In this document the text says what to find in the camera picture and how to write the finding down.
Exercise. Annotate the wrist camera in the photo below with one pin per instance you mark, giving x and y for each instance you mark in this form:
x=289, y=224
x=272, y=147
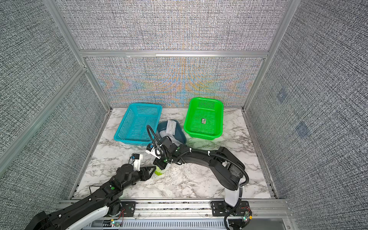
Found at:
x=152, y=150
x=136, y=158

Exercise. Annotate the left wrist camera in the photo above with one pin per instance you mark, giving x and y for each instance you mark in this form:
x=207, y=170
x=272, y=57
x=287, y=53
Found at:
x=136, y=158

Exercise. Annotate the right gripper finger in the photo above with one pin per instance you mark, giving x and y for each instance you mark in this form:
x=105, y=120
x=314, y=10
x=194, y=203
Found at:
x=158, y=163
x=164, y=165

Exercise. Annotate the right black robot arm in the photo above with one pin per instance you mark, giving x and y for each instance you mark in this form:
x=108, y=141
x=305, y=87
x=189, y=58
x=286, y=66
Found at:
x=226, y=167

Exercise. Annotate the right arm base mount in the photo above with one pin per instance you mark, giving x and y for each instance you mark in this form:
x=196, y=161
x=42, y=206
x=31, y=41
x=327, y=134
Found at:
x=221, y=208

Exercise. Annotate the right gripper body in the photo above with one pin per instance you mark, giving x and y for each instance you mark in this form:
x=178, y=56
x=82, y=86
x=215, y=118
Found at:
x=166, y=158

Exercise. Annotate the teal plastic basket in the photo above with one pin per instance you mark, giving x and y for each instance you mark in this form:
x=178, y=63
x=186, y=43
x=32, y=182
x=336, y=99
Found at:
x=132, y=129

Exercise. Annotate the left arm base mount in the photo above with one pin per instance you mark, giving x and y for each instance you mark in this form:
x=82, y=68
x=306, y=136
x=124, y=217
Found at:
x=122, y=209

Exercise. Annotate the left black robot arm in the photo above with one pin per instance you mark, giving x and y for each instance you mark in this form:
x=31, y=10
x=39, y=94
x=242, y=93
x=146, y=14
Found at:
x=105, y=200

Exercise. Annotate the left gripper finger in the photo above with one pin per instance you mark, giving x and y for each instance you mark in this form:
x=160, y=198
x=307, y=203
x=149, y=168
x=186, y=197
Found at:
x=146, y=174
x=147, y=168

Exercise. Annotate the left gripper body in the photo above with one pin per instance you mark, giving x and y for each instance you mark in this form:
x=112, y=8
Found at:
x=135, y=178

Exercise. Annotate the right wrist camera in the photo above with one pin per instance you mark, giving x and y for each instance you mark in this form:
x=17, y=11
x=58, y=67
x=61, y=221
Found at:
x=152, y=150

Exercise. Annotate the green custard apple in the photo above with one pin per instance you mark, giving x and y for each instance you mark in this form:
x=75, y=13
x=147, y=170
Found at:
x=159, y=172

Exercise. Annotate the white foam nets pile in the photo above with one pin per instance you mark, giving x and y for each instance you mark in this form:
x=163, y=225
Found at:
x=171, y=129

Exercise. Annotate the dark blue-grey tub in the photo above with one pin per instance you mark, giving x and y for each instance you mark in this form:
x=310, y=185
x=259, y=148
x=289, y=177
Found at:
x=179, y=132

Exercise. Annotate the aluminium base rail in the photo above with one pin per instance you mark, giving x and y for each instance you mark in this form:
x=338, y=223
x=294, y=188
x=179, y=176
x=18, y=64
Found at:
x=196, y=214

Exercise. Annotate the green plastic basket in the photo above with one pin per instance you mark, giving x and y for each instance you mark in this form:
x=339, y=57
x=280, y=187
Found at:
x=204, y=108

